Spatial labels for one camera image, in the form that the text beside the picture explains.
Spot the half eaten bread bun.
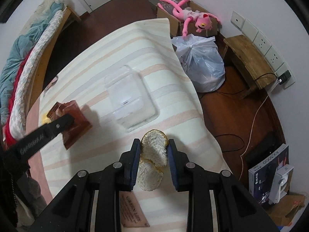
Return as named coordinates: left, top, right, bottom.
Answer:
left=137, top=129, right=169, bottom=191

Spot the brown snack wrapper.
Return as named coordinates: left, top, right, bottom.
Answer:
left=47, top=100, right=92, bottom=150

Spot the patterned white mattress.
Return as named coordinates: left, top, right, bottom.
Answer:
left=5, top=10, right=64, bottom=141

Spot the red blanket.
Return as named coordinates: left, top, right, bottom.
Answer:
left=3, top=48, right=33, bottom=151

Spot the pink fleece blanket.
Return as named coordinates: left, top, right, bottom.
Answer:
left=26, top=99, right=53, bottom=204

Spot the yellow snack packet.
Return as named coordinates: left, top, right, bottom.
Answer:
left=41, top=113, right=51, bottom=125

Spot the brown paper card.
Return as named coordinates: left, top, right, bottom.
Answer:
left=119, top=192, right=150, bottom=228

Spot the clear plastic tray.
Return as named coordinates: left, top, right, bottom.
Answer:
left=104, top=65, right=159, bottom=132

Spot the teal fluffy blanket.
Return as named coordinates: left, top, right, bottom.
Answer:
left=1, top=1, right=65, bottom=125

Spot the blue product box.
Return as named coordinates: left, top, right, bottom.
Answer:
left=248, top=144, right=289, bottom=204

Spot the white device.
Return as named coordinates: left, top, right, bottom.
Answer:
left=269, top=164, right=294, bottom=204

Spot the white plastic bag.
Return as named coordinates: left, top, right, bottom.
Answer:
left=171, top=34, right=225, bottom=93

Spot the small wooden stool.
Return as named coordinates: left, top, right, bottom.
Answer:
left=223, top=35, right=277, bottom=98

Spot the cardboard box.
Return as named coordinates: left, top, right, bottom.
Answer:
left=148, top=0, right=219, bottom=38

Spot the black power adapter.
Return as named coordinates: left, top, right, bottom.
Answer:
left=278, top=70, right=291, bottom=85

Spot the pink panther plush toy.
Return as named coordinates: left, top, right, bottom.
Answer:
left=159, top=0, right=221, bottom=37

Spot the wooden bed frame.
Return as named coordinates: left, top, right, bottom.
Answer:
left=26, top=6, right=82, bottom=112

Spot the white cable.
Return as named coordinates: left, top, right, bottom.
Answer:
left=237, top=94, right=270, bottom=180

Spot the black cable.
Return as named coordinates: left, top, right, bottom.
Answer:
left=197, top=72, right=281, bottom=153

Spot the white wall socket strip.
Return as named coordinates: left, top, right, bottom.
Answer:
left=230, top=11, right=295, bottom=89

